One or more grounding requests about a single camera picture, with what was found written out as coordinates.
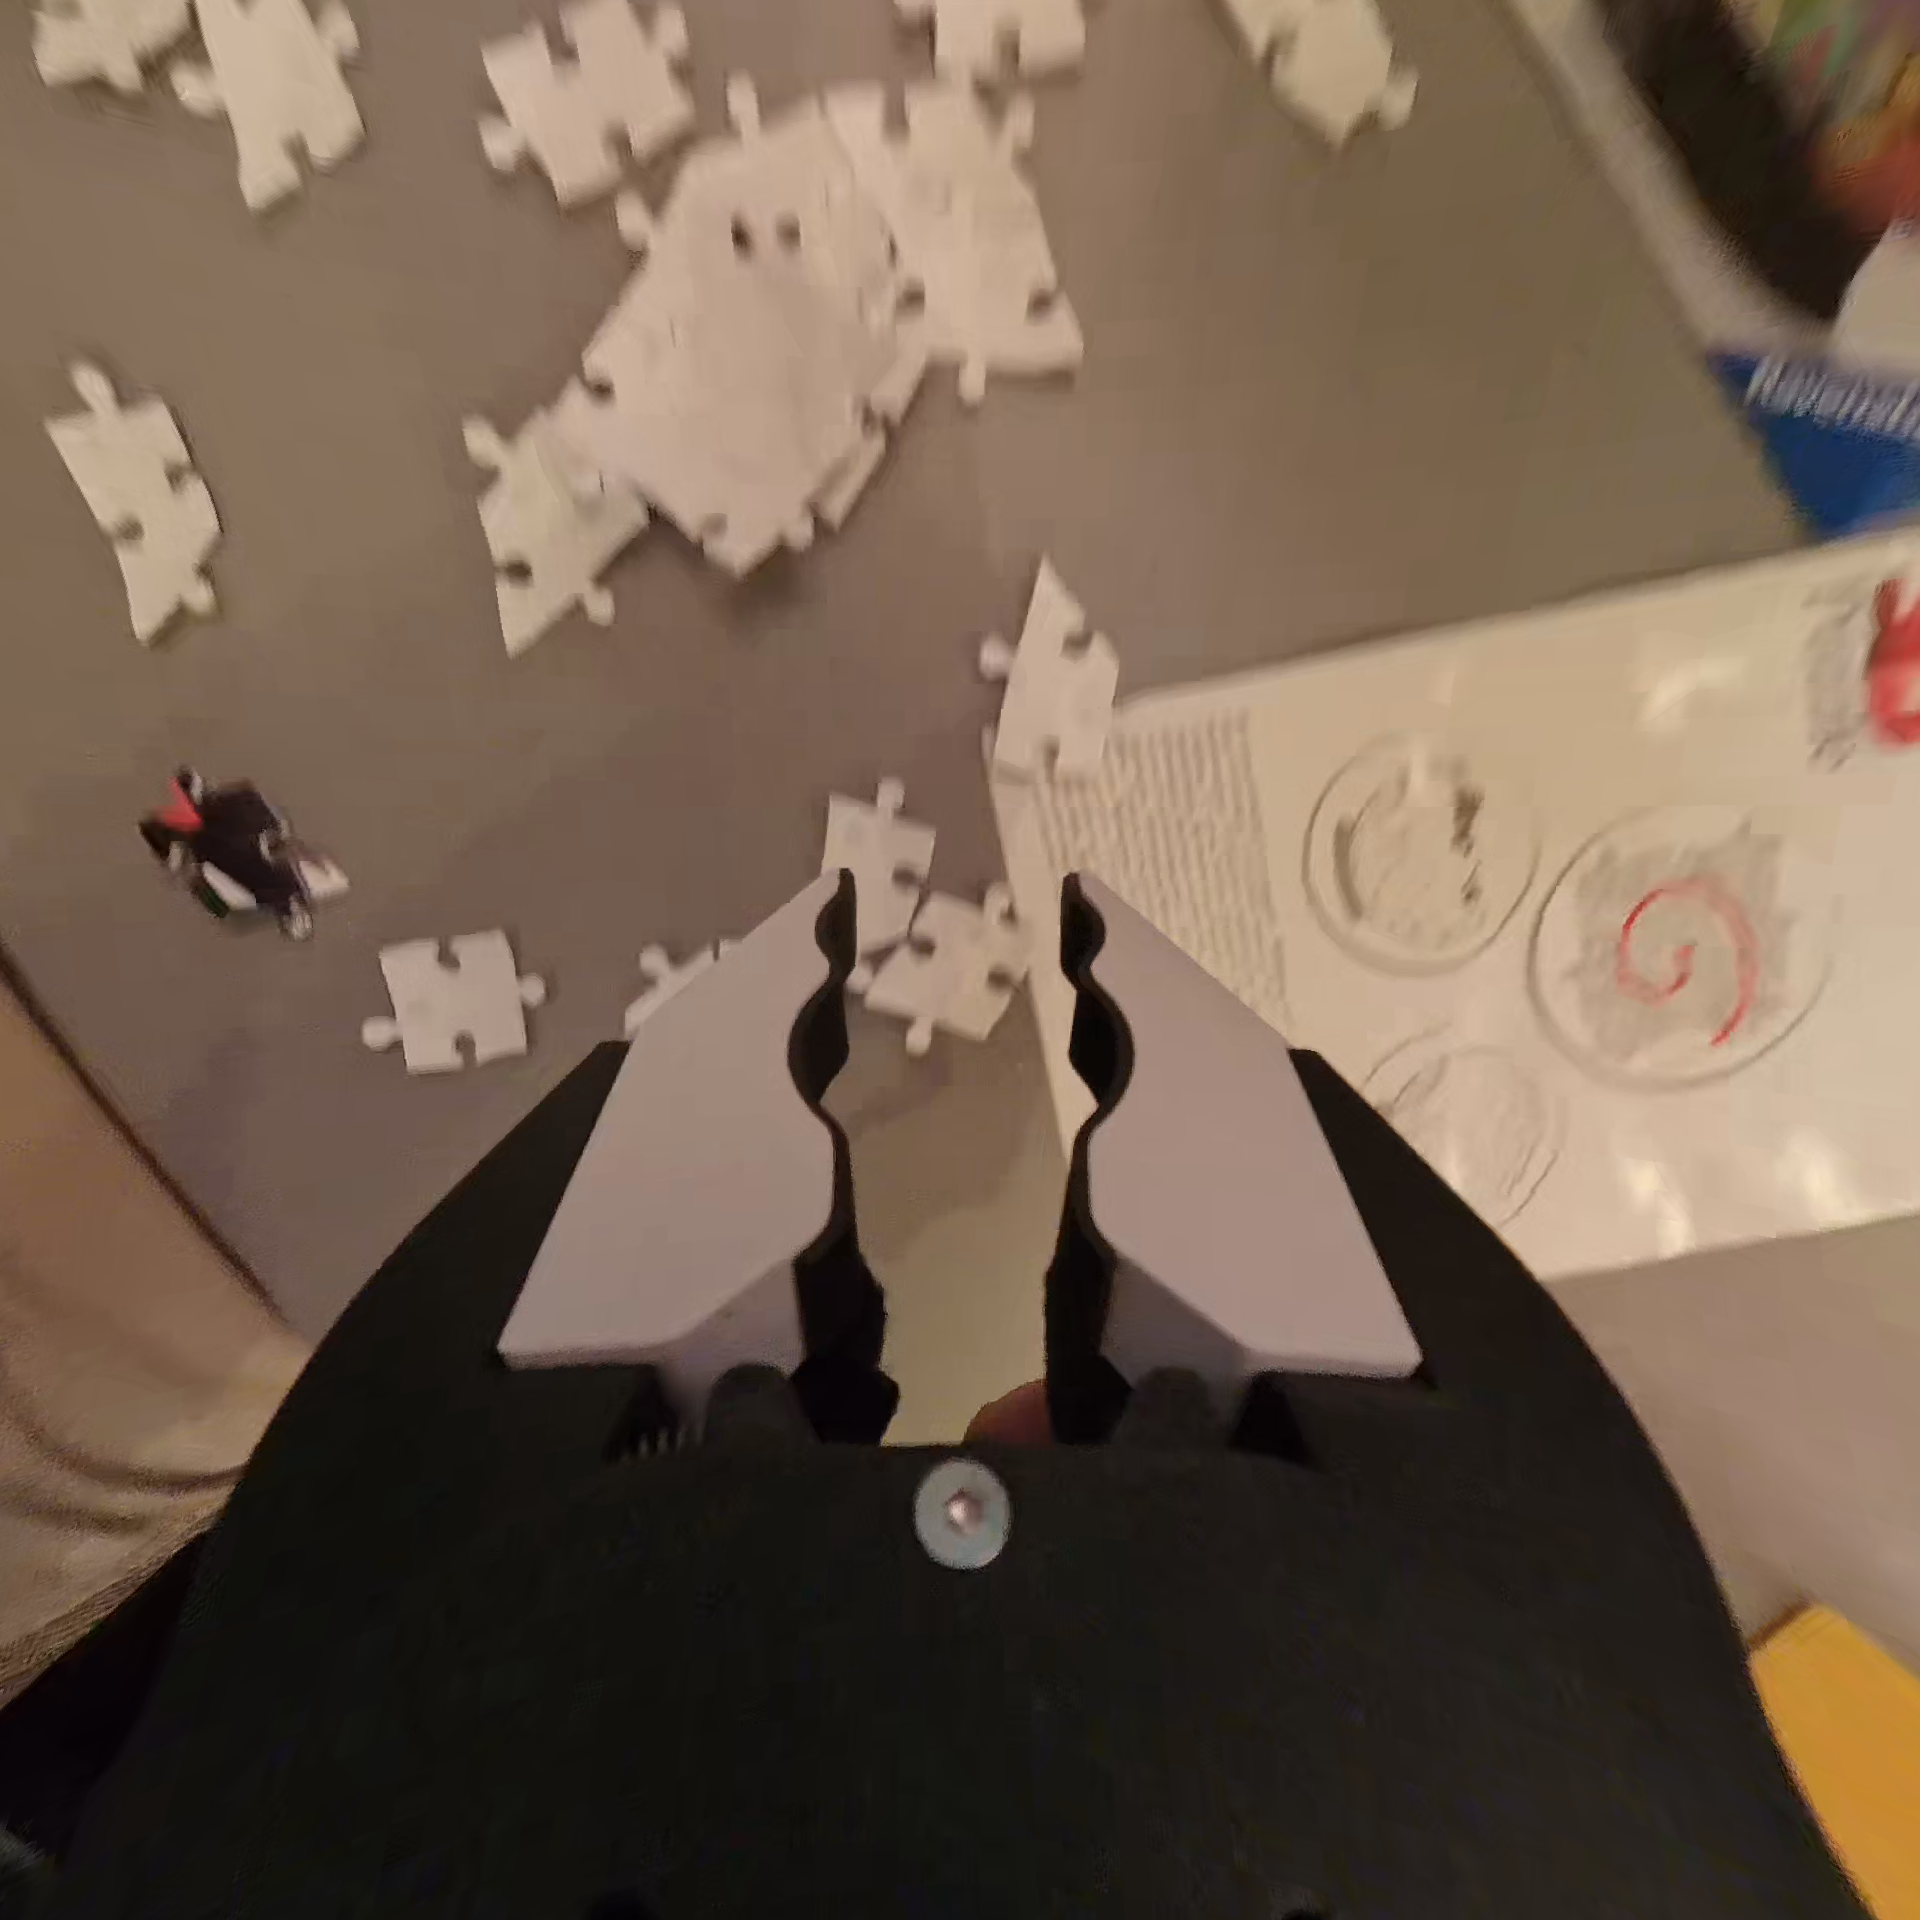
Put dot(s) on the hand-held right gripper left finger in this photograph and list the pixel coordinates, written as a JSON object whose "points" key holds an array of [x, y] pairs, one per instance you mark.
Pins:
{"points": [[690, 1186]]}

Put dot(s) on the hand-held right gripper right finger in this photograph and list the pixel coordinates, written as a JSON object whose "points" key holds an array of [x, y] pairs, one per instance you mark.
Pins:
{"points": [[1245, 1200]]}

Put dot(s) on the white puzzle pieces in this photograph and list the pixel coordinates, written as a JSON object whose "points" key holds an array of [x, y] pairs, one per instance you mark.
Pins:
{"points": [[452, 998]]}

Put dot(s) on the dark printed puzzle piece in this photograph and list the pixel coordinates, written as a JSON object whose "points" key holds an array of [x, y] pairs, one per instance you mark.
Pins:
{"points": [[233, 850]]}

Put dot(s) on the assembled white puzzle ball section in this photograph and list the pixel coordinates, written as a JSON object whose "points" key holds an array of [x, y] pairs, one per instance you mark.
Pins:
{"points": [[734, 331]]}

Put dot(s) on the blue puzzle box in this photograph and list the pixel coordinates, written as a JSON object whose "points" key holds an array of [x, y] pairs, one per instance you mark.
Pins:
{"points": [[1770, 224]]}

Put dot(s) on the white instruction leaflet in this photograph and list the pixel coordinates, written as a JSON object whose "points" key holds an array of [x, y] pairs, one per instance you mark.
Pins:
{"points": [[1501, 975]]}

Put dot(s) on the person's beige trousers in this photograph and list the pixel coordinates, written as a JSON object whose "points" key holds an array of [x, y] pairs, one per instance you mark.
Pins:
{"points": [[106, 1350]]}

